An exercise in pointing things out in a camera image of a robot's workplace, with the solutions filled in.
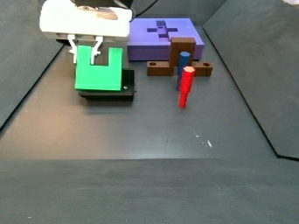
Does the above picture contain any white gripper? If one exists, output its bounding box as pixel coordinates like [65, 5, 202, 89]
[41, 0, 134, 65]

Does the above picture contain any green U-shaped block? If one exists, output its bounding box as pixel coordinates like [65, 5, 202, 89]
[75, 45, 123, 91]

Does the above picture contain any purple board with cross slot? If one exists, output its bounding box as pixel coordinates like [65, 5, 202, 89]
[127, 18, 205, 61]

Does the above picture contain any brown T-shaped block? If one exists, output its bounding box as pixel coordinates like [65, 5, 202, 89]
[147, 38, 213, 77]

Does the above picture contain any blue hexagonal peg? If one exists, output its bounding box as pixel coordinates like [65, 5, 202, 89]
[177, 52, 191, 90]

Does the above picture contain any red hexagonal peg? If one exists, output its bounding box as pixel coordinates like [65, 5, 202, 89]
[179, 66, 196, 108]

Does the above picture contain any black fixture bracket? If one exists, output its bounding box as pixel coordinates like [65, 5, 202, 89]
[79, 69, 137, 101]

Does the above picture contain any black cable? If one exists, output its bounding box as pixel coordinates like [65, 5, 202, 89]
[133, 0, 161, 19]

